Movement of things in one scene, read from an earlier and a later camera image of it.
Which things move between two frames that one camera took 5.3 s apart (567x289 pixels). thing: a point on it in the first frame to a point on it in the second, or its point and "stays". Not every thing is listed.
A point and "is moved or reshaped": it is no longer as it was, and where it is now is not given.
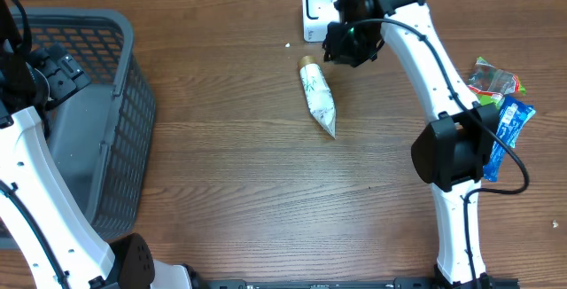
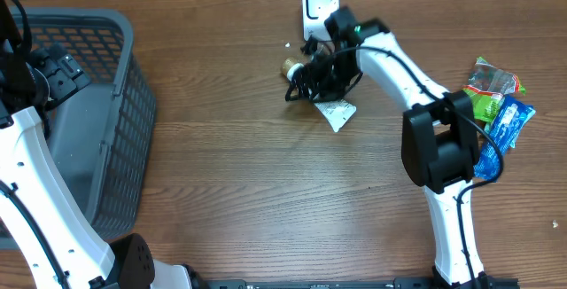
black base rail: x=397 y=284 stays
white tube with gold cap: x=319 y=92 is moved or reshaped
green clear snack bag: x=491 y=84 stays
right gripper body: x=353 y=44 to x=327 y=76
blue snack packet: x=514 y=117 stays
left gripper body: x=63 y=77 stays
